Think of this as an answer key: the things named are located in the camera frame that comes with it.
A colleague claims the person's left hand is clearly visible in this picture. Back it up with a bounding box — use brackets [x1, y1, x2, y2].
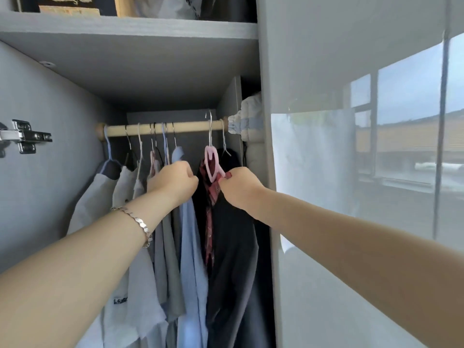
[139, 161, 199, 223]

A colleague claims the person's right hand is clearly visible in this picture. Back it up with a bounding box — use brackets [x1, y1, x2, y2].
[217, 166, 269, 214]

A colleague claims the pink heart hanger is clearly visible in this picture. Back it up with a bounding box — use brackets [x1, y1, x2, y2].
[204, 109, 232, 184]

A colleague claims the row of assorted hangers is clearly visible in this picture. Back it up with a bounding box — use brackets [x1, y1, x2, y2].
[102, 121, 232, 178]

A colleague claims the row of clothes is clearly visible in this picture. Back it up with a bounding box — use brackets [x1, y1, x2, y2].
[67, 146, 276, 348]

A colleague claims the white glossy wardrobe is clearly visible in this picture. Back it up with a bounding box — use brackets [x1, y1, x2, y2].
[0, 0, 464, 348]

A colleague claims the person's right forearm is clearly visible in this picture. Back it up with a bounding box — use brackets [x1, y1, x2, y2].
[252, 185, 464, 348]

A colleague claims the person's left forearm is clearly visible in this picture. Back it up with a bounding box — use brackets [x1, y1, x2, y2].
[0, 193, 164, 348]

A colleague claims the cream rolled quilt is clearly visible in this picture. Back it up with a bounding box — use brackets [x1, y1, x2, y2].
[243, 141, 269, 178]

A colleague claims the white fleece blanket blue stripe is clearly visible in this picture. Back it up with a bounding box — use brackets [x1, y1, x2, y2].
[227, 92, 263, 144]

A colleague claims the white paper sheet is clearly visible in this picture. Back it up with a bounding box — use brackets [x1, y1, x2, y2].
[271, 107, 358, 254]

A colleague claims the wooden hanging rod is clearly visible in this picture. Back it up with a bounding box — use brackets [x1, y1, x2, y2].
[96, 117, 230, 138]

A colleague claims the metal door hinge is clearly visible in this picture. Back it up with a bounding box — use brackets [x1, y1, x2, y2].
[0, 119, 53, 159]

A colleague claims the translucent white plastic bag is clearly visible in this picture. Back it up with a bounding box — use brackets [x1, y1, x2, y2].
[134, 0, 203, 20]

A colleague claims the black shopping bag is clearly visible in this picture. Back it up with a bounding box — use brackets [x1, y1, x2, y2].
[199, 0, 258, 23]

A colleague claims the black box gold dragon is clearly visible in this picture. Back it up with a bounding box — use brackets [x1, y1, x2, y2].
[16, 0, 138, 17]

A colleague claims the silver link bracelet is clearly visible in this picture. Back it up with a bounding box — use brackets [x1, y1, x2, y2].
[110, 205, 153, 249]

